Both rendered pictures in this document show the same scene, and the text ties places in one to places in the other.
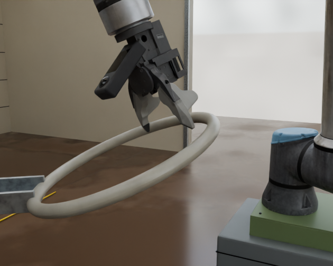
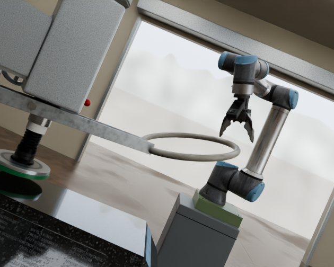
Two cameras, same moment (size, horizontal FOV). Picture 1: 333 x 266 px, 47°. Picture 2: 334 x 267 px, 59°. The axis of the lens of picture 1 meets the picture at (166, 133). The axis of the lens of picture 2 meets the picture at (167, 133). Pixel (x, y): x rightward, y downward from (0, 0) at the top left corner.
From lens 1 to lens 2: 0.90 m
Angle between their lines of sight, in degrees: 26
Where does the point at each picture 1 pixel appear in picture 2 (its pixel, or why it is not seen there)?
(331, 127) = (253, 166)
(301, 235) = (220, 213)
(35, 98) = not seen: outside the picture
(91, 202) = (205, 157)
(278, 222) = (211, 204)
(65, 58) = not seen: hidden behind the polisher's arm
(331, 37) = (268, 127)
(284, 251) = (212, 219)
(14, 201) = (144, 145)
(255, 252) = (198, 216)
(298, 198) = (221, 196)
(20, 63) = not seen: outside the picture
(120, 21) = (246, 91)
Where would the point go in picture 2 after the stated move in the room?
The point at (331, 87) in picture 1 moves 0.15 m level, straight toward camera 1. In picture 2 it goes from (260, 148) to (269, 149)
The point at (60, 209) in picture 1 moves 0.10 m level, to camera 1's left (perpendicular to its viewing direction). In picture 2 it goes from (189, 156) to (168, 147)
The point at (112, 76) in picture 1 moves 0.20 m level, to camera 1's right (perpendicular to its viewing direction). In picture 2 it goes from (237, 110) to (271, 129)
